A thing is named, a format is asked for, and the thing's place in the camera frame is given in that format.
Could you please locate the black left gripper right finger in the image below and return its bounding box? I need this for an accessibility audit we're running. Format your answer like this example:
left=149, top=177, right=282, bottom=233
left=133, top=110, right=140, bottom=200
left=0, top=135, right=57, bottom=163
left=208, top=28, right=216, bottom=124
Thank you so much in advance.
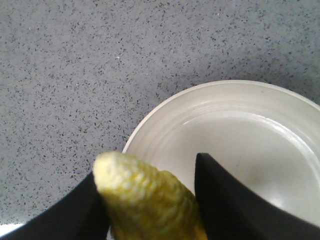
left=194, top=153, right=320, bottom=240

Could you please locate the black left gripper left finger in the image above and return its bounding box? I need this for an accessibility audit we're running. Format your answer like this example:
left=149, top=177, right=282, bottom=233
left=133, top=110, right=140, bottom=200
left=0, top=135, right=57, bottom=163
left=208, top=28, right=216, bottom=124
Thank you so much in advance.
left=0, top=173, right=110, bottom=240

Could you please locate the yellow corn cob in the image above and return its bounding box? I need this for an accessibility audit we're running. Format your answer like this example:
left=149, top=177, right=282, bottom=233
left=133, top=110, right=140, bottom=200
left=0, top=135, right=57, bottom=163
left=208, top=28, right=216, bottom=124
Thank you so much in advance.
left=92, top=151, right=208, bottom=240

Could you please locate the beige round plate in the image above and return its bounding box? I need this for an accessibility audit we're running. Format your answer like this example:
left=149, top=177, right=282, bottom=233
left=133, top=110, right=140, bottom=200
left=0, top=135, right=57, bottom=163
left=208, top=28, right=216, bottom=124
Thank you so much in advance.
left=123, top=80, right=320, bottom=228

